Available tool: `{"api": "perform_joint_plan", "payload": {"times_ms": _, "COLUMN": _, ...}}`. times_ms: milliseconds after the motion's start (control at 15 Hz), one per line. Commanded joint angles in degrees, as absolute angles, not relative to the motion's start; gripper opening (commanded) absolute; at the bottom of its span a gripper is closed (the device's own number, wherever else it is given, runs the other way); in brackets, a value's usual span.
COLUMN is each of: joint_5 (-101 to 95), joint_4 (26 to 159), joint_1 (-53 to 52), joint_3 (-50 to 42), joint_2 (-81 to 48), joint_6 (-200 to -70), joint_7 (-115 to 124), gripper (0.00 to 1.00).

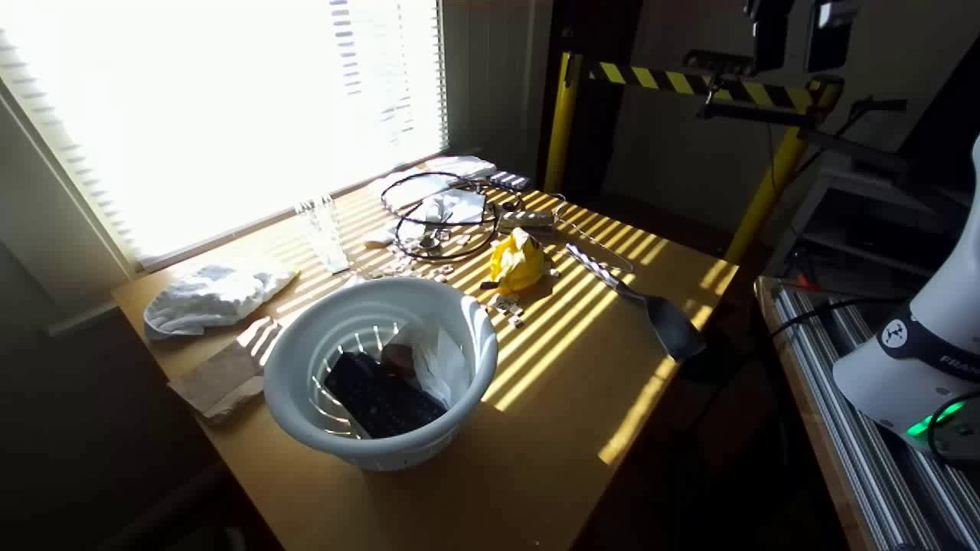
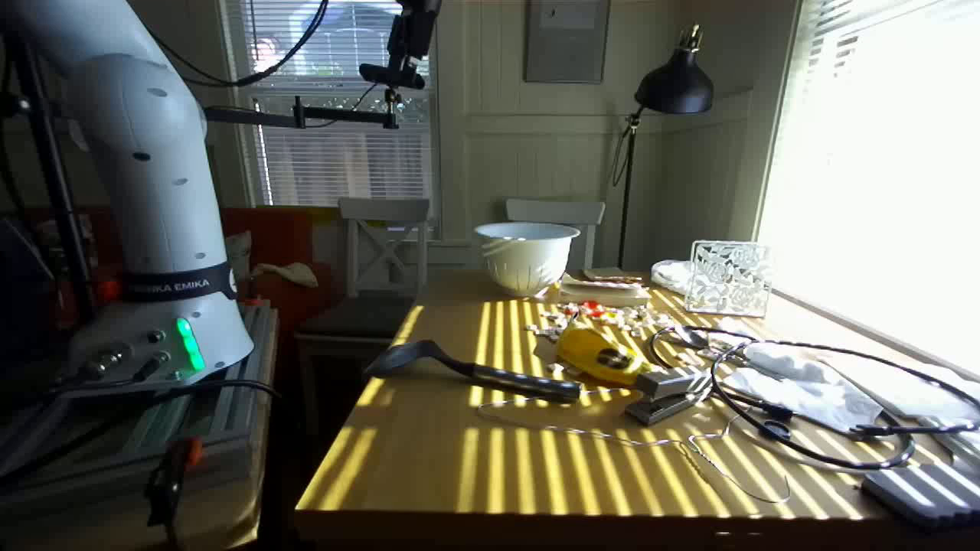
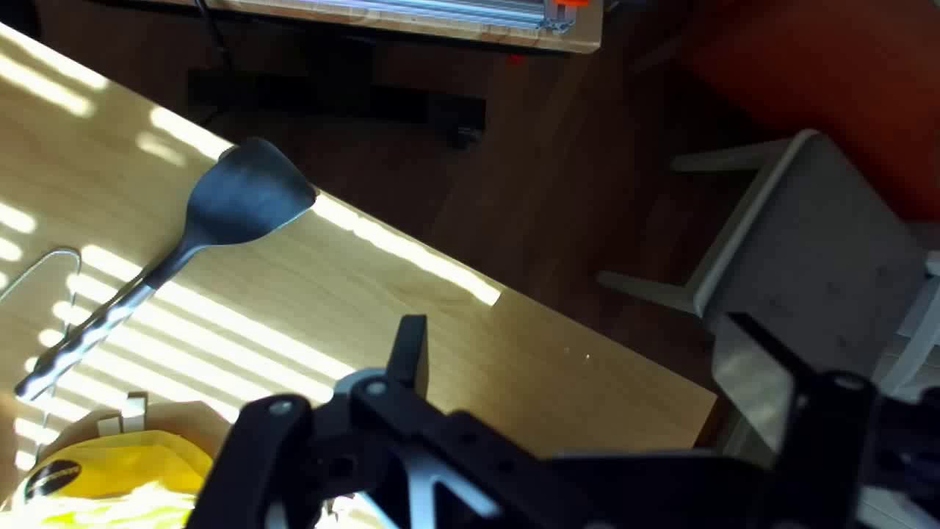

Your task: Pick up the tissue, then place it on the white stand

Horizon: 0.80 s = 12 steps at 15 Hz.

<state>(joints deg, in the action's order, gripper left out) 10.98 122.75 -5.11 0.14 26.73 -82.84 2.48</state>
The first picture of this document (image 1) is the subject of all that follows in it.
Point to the grey ribbed flat device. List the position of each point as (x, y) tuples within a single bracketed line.
[(511, 182)]

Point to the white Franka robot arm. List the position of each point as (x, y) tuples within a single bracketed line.
[(920, 338)]

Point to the white flat sheet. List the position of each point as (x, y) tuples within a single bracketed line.
[(460, 167)]

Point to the yellow handheld tool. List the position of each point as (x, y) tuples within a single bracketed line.
[(520, 265)]

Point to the aluminium rail robot platform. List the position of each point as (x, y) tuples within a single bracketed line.
[(869, 461)]

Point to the black flat box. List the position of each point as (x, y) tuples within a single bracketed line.
[(383, 399)]

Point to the yellow black striped barrier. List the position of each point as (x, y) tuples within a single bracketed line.
[(760, 201)]

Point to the white window blinds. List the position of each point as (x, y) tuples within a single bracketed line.
[(224, 104)]

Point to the white tissue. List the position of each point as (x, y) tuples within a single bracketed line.
[(454, 208)]

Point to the crumpled white cloth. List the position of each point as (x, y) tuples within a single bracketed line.
[(211, 296)]

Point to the grey metal shelf unit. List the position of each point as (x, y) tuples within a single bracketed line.
[(869, 216)]

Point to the white slotted plastic bowl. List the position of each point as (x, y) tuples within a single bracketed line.
[(297, 353)]

